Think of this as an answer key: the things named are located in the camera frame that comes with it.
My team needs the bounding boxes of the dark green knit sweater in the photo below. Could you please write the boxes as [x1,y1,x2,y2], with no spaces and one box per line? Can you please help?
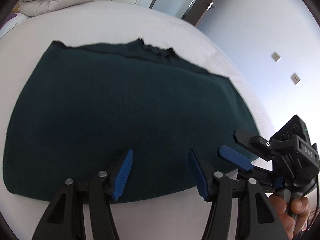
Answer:
[3,39,259,203]

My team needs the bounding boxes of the white bed mattress sheet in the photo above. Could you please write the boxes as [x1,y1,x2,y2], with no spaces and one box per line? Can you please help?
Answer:
[1,1,274,239]

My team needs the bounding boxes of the purple patterned pillow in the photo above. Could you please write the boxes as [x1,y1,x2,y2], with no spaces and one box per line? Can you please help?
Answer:
[4,12,17,23]

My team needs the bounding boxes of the lower beige wall socket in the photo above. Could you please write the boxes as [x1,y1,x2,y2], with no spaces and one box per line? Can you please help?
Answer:
[291,73,300,85]

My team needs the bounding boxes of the upper beige wall switch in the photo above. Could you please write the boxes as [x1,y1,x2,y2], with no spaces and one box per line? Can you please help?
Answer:
[271,52,281,62]

